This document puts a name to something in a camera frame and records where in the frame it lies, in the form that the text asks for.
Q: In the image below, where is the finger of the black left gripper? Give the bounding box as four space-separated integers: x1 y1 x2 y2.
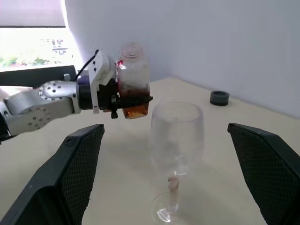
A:
117 95 154 110

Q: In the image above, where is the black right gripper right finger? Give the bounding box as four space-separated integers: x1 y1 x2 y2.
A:
227 122 300 225

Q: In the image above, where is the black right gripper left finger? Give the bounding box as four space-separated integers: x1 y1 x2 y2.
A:
0 123 105 225

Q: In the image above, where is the bottle with red contents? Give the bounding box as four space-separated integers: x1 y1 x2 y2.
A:
116 42 151 120

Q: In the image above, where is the clear wine glass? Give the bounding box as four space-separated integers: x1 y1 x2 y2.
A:
150 101 205 224

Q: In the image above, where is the dark window ledge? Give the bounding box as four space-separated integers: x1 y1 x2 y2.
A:
0 65 78 88

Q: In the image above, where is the dark grey round cap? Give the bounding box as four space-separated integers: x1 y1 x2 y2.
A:
210 90 229 106

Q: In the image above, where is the grey window roller blind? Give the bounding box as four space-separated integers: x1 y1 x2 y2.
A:
0 0 67 29

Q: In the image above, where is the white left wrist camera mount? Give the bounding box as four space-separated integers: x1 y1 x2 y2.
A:
88 49 118 115

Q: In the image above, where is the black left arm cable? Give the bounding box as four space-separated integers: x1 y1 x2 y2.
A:
75 49 101 82

